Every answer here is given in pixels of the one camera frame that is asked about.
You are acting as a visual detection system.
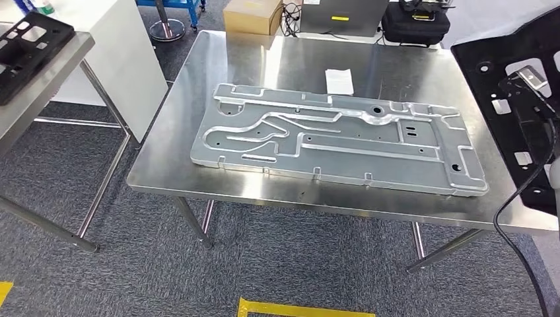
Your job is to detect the black plastic plate frame part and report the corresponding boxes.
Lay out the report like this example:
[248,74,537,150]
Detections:
[0,11,76,107]
[450,6,560,217]

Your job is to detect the stainless steel workbench table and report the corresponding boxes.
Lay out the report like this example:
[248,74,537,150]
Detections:
[125,29,560,274]

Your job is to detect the large machined aluminium plate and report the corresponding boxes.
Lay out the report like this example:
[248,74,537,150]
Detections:
[190,83,490,197]

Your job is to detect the white paper sheet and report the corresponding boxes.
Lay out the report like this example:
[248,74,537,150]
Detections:
[325,68,355,96]

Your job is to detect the brown cardboard box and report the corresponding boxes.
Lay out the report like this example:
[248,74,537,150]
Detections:
[223,0,283,36]

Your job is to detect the white desk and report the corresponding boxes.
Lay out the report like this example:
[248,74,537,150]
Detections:
[279,0,442,49]

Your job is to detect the grey laptop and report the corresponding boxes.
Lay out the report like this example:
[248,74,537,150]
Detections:
[299,0,390,38]

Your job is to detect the blue cart with green bins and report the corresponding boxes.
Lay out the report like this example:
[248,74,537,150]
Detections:
[135,0,207,32]

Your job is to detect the black carrying case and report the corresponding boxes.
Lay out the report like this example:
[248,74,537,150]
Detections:
[381,4,452,47]

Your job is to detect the black remote controller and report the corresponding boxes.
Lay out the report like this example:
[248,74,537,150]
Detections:
[399,0,456,22]

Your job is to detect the stainless steel side table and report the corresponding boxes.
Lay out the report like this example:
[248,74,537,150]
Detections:
[0,30,132,254]

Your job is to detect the tangled black cables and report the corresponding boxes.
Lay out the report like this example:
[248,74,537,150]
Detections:
[279,2,302,38]

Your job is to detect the chrome stanchion post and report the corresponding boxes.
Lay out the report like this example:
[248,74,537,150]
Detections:
[149,0,187,42]

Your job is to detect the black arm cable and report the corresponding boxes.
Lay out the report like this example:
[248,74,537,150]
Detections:
[493,118,560,317]

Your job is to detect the black camera bracket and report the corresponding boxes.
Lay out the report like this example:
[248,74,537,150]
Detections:
[499,72,559,176]

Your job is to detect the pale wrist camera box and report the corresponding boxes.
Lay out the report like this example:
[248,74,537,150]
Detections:
[518,65,549,91]

